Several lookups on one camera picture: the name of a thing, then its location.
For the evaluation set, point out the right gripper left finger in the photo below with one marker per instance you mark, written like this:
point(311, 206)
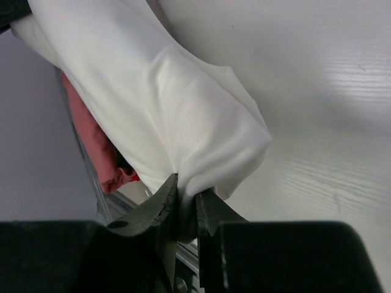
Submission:
point(150, 232)

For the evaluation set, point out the white printed t-shirt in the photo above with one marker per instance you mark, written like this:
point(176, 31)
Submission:
point(164, 109)

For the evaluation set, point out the aluminium mounting rail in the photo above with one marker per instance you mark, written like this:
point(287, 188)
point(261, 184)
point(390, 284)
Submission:
point(187, 269)

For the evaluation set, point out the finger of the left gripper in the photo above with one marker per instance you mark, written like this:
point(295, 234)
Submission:
point(12, 10)

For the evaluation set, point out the rolled red t-shirt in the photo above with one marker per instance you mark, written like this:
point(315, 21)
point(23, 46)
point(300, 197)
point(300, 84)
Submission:
point(112, 169)

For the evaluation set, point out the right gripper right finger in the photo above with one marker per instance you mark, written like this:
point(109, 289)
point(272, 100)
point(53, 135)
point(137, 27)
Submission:
point(222, 247)

